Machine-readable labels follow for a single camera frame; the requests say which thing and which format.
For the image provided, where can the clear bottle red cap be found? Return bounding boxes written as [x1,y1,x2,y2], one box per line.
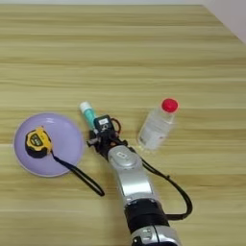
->
[136,97,180,152]

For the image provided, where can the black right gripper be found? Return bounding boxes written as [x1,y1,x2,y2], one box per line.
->
[86,127,130,158]

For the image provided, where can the yellow black tape measure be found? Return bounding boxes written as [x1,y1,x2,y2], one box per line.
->
[24,125,106,197]

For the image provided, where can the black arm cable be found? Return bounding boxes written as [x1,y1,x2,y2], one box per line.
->
[128,145,194,221]

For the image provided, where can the purple round plate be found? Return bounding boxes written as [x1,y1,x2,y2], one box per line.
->
[12,111,86,178]

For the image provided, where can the green white glue stick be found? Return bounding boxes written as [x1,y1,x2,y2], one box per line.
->
[79,101,98,131]

